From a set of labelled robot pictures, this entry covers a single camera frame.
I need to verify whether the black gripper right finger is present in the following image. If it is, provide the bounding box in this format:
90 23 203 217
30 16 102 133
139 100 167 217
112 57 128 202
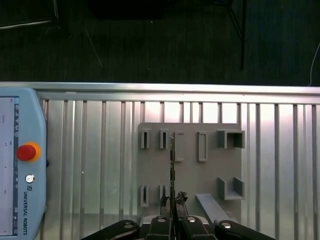
174 191 276 240

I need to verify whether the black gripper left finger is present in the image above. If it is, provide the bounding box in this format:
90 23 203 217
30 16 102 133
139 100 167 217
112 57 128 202
79 196 173 240

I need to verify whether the blue RAM stick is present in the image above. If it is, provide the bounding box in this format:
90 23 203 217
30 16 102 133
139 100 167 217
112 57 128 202
168 135 177 208

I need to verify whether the grey parts rack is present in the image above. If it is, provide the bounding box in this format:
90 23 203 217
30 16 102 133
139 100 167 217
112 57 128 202
137 122 247 227

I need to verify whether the pale blue teach pendant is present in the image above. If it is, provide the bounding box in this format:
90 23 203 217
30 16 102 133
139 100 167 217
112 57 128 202
0 87 49 240

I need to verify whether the grey metal bar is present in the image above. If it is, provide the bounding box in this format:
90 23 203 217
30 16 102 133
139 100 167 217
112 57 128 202
0 0 60 30

